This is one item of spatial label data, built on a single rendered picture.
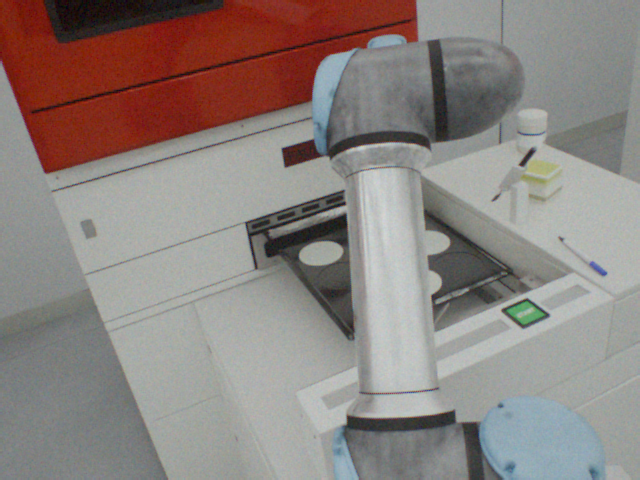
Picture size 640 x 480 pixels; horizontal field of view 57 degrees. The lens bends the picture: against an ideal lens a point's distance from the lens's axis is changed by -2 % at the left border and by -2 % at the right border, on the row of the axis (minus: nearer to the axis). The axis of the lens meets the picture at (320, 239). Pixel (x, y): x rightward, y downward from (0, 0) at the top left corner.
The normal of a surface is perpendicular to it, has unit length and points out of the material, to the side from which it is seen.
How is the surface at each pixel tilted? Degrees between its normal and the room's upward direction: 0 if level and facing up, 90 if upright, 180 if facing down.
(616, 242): 0
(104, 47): 90
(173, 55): 90
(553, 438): 5
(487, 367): 90
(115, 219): 90
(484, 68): 58
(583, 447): 5
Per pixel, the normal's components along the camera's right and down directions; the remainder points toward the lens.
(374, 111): -0.17, -0.16
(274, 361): -0.13, -0.85
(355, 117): -0.47, -0.12
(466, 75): 0.09, 0.00
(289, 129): 0.41, 0.42
